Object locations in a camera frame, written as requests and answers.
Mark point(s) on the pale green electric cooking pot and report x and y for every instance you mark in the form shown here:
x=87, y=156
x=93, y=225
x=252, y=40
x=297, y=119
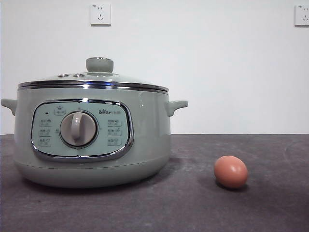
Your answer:
x=96, y=171

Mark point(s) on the brown egg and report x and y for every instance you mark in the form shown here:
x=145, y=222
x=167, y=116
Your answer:
x=231, y=172

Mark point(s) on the white wall socket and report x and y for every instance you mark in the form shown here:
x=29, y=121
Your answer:
x=100, y=14
x=302, y=15

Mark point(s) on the glass lid with green knob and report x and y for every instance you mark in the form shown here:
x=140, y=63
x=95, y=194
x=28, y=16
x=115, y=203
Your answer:
x=99, y=64

